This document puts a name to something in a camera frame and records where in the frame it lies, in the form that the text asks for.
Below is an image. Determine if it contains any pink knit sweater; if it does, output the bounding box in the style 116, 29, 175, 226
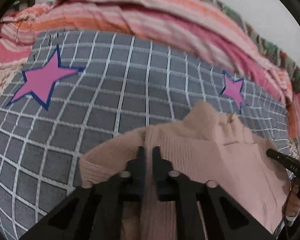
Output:
79, 101, 290, 239

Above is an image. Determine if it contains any right hand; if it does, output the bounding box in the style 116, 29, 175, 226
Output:
283, 185, 300, 216

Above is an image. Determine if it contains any floral patchwork blanket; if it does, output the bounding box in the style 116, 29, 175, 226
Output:
180, 0, 300, 93

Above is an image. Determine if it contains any grey checked star blanket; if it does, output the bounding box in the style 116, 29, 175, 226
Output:
0, 31, 289, 239

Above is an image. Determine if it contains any pink orange striped quilt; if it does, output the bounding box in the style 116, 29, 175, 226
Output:
0, 0, 300, 138

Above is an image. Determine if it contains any black cable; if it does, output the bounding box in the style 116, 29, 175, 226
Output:
275, 142, 300, 235

